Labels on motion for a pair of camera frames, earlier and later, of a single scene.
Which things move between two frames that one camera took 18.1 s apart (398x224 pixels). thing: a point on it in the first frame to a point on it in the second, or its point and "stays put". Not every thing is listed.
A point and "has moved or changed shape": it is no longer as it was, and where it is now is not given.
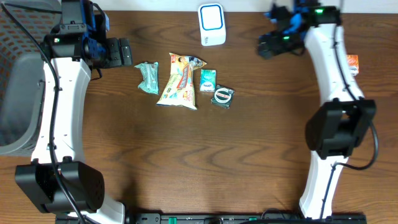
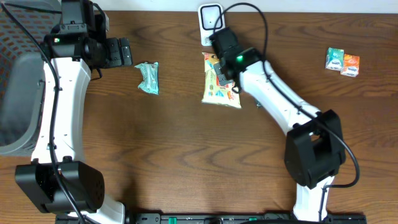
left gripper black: x=117 y=60 stays put
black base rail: x=215 y=218 stays put
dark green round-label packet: x=223 y=96 to x=259 y=104
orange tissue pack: x=352 y=60 stays put
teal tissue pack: x=208 y=79 has moved or changed shape
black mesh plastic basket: x=22 y=68 stays put
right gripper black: x=273 y=47 to x=221 y=79
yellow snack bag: x=180 y=90 to x=214 y=93
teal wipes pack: x=150 y=77 stays put
